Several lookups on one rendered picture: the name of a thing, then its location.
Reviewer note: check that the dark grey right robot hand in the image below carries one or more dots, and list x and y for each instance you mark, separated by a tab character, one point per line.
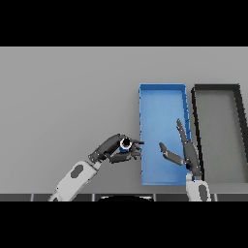
190	158

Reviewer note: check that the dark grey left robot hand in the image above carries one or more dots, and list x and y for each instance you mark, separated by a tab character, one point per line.
106	148

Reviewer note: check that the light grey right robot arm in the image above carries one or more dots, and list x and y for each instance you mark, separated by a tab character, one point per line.
197	190

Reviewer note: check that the blue bin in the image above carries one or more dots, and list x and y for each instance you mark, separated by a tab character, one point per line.
163	135

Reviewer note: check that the dark grey bin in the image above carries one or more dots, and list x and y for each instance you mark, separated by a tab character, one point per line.
219	135

